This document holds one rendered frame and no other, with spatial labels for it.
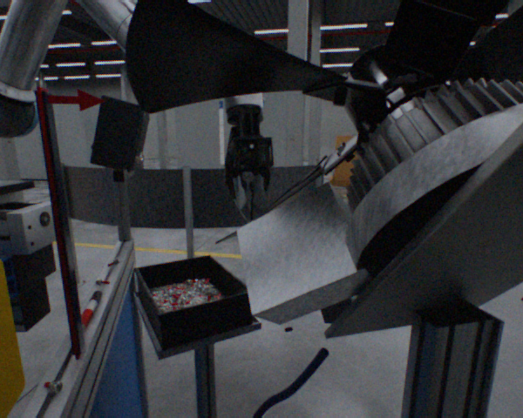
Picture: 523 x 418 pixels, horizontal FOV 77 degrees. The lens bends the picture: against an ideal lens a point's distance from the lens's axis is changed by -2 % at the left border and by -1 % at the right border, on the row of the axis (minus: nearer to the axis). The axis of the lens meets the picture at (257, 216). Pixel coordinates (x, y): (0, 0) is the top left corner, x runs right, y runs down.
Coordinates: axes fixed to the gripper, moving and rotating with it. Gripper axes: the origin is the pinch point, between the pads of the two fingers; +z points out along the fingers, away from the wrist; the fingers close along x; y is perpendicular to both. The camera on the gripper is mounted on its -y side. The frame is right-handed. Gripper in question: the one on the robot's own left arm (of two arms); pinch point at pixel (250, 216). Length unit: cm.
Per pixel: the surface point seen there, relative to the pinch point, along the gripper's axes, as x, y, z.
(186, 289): -13.2, -6.3, 13.8
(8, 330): -24.0, 41.7, 8.3
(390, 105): 10.8, 31.1, -10.0
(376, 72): 12.4, 27.1, -16.2
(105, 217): -63, -184, -17
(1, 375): -24.0, 42.5, 10.5
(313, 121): 400, -838, -326
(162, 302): -17.8, -2.0, 15.1
